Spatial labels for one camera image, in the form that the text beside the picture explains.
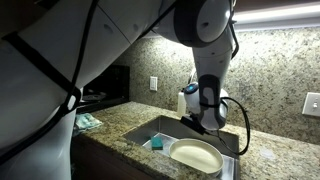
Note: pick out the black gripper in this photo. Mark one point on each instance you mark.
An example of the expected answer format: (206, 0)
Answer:
(189, 122)

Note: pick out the chrome gooseneck faucet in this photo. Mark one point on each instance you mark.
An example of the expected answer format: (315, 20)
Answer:
(192, 73)

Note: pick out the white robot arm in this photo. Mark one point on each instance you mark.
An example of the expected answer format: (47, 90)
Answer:
(45, 66)

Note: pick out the teal sponge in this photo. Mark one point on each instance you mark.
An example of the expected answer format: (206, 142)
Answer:
(156, 143)

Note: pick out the white soap dispenser bottle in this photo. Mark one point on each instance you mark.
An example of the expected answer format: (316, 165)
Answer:
(181, 106)

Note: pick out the stainless steel sink basin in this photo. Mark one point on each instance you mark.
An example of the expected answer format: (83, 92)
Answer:
(170, 130)

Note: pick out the white outlet near board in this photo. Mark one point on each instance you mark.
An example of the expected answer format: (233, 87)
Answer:
(153, 83)

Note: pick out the black microwave oven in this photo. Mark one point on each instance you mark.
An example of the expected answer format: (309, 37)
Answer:
(109, 89)

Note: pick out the teal cloth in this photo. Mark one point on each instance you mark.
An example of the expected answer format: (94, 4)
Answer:
(87, 121)

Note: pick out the under-cabinet light strip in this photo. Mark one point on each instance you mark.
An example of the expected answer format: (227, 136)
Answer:
(283, 17)

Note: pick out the cream pan with wooden handle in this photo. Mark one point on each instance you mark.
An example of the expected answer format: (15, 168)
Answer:
(197, 154)

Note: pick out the white light switch plate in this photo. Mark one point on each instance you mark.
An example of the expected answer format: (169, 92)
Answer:
(312, 104)

